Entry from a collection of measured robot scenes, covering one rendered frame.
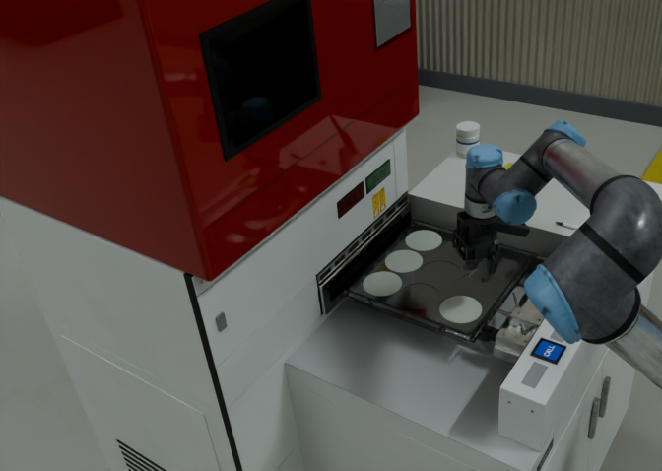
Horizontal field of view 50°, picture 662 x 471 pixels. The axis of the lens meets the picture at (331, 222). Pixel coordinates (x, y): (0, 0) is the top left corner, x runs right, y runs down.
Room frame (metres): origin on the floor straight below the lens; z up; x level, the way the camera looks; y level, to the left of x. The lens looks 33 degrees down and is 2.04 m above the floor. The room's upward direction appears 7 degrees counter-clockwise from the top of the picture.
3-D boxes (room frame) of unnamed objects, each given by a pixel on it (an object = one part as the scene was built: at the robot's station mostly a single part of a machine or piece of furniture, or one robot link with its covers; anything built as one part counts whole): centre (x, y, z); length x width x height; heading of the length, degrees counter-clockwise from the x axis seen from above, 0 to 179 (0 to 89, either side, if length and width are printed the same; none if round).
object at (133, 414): (1.65, 0.30, 0.41); 0.82 x 0.70 x 0.82; 141
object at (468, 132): (1.93, -0.45, 1.01); 0.07 x 0.07 x 0.10
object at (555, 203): (1.68, -0.58, 0.89); 0.62 x 0.35 x 0.14; 51
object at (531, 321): (1.23, -0.43, 0.89); 0.08 x 0.03 x 0.03; 51
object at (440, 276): (1.44, -0.26, 0.90); 0.34 x 0.34 x 0.01; 51
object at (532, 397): (1.16, -0.50, 0.89); 0.55 x 0.09 x 0.14; 141
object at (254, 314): (1.43, 0.03, 1.02); 0.81 x 0.03 x 0.40; 141
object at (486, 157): (1.28, -0.33, 1.27); 0.09 x 0.08 x 0.11; 14
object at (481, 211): (1.29, -0.33, 1.20); 0.08 x 0.08 x 0.05
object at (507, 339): (1.16, -0.38, 0.89); 0.08 x 0.03 x 0.03; 51
